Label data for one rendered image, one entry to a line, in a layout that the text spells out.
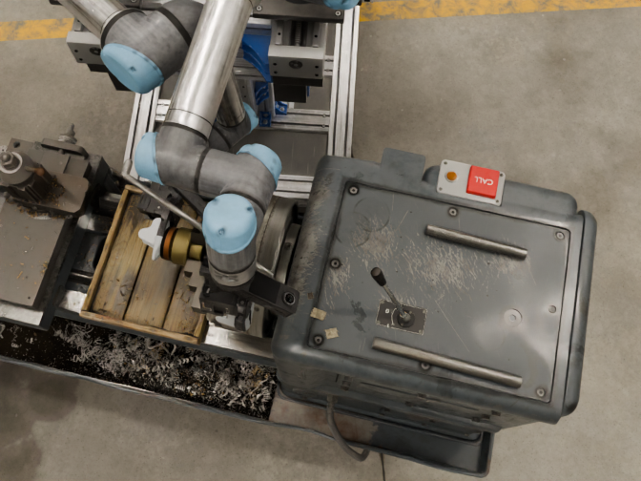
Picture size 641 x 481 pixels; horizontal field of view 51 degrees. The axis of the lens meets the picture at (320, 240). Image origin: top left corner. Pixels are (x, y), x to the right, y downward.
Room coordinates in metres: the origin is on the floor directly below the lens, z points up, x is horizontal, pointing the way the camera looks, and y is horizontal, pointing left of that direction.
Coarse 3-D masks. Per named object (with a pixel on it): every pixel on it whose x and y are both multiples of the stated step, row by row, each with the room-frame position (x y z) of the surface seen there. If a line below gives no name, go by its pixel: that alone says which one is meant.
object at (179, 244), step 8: (168, 232) 0.48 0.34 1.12; (176, 232) 0.49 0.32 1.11; (184, 232) 0.48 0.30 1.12; (168, 240) 0.46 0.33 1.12; (176, 240) 0.46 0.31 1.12; (184, 240) 0.46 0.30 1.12; (160, 248) 0.45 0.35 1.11; (168, 248) 0.45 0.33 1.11; (176, 248) 0.45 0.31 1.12; (184, 248) 0.45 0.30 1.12; (192, 248) 0.45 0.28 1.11; (200, 248) 0.45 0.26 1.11; (160, 256) 0.44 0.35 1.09; (168, 256) 0.43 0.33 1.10; (176, 256) 0.43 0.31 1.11; (184, 256) 0.43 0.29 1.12; (192, 256) 0.43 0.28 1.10; (200, 256) 0.44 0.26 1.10; (184, 264) 0.42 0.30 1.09
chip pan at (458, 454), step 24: (120, 384) 0.21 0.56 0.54; (288, 408) 0.16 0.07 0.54; (312, 408) 0.17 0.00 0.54; (336, 408) 0.17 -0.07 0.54; (360, 432) 0.11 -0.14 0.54; (384, 432) 0.11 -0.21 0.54; (408, 432) 0.11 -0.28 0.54; (432, 432) 0.12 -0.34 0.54; (432, 456) 0.05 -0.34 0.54; (456, 456) 0.05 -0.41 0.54; (480, 456) 0.06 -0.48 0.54
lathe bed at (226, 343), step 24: (0, 192) 0.67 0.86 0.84; (96, 216) 0.61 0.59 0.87; (96, 240) 0.55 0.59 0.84; (72, 264) 0.48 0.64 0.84; (96, 264) 0.49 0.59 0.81; (72, 288) 0.41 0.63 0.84; (72, 312) 0.35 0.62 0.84; (144, 336) 0.33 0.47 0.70; (216, 336) 0.30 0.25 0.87; (240, 336) 0.31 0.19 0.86; (264, 360) 0.27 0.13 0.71
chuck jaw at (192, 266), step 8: (192, 264) 0.41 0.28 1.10; (200, 264) 0.42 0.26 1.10; (184, 272) 0.40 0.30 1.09; (192, 272) 0.40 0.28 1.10; (192, 280) 0.38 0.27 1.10; (200, 280) 0.38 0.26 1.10; (192, 288) 0.36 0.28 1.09; (200, 288) 0.36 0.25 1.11; (192, 304) 0.32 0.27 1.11; (200, 312) 0.31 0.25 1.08
